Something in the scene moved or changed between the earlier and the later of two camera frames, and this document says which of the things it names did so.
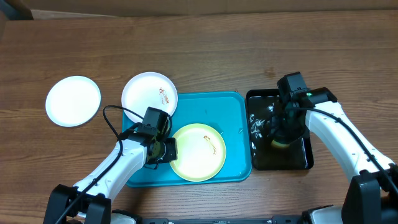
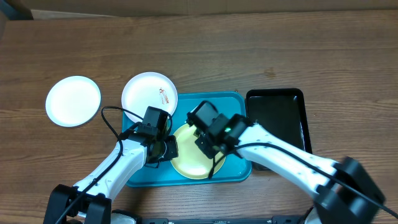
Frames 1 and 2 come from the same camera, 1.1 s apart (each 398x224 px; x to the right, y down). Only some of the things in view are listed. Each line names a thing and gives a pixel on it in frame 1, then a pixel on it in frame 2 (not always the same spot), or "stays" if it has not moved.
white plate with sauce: x=73 y=101 stays
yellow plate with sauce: x=201 y=152 stays
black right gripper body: x=286 y=129 -> x=212 y=148
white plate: x=148 y=89 stays
